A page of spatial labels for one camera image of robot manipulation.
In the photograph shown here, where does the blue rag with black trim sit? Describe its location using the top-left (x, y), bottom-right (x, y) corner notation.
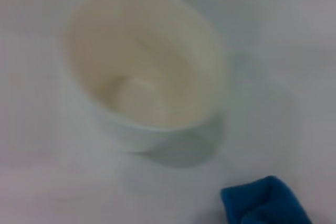
top-left (219, 175), bottom-right (314, 224)

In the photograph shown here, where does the white paper cup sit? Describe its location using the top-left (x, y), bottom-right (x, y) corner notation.
top-left (62, 0), bottom-right (228, 169)

